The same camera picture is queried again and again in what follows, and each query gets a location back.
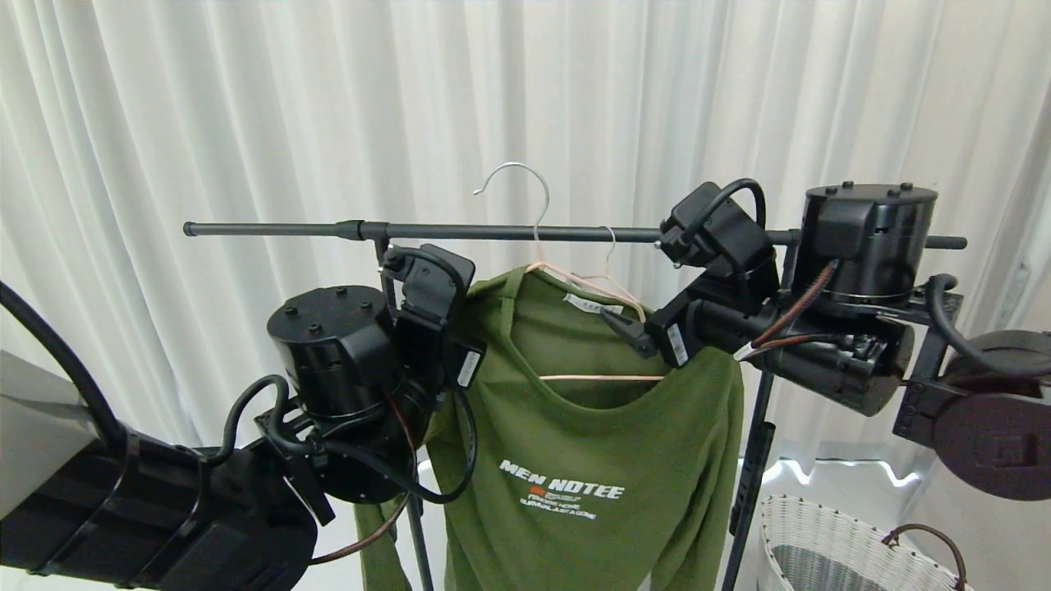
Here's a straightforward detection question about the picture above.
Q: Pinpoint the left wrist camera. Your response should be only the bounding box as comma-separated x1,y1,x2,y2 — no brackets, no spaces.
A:
382,244,477,383

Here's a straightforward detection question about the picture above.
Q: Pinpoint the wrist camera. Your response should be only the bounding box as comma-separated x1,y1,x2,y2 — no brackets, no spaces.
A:
657,182,779,317
382,244,477,383

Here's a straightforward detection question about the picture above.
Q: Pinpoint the white laundry basket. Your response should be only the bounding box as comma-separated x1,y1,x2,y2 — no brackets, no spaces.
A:
755,494,970,591

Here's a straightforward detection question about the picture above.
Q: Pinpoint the pink clothes hanger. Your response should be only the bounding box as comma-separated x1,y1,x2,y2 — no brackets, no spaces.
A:
474,162,668,383
575,226,649,323

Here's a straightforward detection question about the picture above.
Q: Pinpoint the green garment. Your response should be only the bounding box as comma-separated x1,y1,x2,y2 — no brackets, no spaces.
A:
355,267,746,591

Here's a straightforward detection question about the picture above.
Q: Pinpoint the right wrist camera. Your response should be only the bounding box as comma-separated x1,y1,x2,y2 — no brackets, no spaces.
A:
657,182,779,317

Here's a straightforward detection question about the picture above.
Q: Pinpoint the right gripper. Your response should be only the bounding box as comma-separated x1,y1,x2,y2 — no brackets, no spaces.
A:
653,298,916,416

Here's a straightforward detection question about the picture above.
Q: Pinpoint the black clothes rack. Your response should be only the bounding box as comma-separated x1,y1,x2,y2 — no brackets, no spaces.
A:
182,220,968,591

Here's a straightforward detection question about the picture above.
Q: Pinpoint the white curtain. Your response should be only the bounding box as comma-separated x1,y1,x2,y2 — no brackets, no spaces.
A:
0,0,1051,493

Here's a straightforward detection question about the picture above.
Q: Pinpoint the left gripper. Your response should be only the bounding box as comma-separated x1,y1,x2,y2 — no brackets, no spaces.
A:
394,338,487,449

